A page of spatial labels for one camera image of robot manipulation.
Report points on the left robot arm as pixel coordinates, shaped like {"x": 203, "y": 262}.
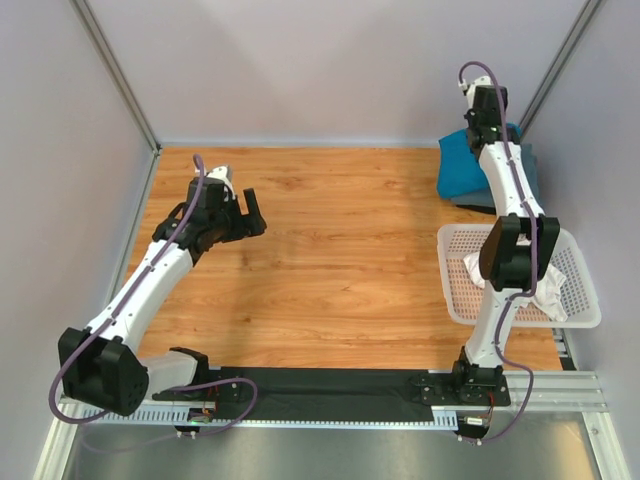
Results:
{"x": 99, "y": 364}

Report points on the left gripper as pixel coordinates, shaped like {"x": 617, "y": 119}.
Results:
{"x": 247, "y": 225}

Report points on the blue t-shirt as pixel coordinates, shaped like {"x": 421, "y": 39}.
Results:
{"x": 459, "y": 171}

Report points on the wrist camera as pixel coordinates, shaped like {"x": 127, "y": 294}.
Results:
{"x": 221, "y": 174}
{"x": 468, "y": 88}

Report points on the frame post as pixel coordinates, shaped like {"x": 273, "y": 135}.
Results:
{"x": 578, "y": 29}
{"x": 107, "y": 56}

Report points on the folded grey t-shirt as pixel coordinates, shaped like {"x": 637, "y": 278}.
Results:
{"x": 511, "y": 171}

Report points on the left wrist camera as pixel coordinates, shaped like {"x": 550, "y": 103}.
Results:
{"x": 221, "y": 174}

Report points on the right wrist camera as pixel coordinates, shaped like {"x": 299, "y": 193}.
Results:
{"x": 468, "y": 88}

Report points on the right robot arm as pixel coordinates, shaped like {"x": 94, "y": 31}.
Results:
{"x": 516, "y": 253}

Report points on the left frame post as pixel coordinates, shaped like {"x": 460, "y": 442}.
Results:
{"x": 107, "y": 56}

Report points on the right frame post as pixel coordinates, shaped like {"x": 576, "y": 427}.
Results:
{"x": 578, "y": 29}

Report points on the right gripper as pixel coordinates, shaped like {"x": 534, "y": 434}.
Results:
{"x": 469, "y": 118}

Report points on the white t-shirt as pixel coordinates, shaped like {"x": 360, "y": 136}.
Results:
{"x": 546, "y": 304}

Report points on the white plastic basket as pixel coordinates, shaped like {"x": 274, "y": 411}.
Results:
{"x": 463, "y": 299}

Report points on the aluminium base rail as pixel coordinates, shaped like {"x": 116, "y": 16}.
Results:
{"x": 473, "y": 404}

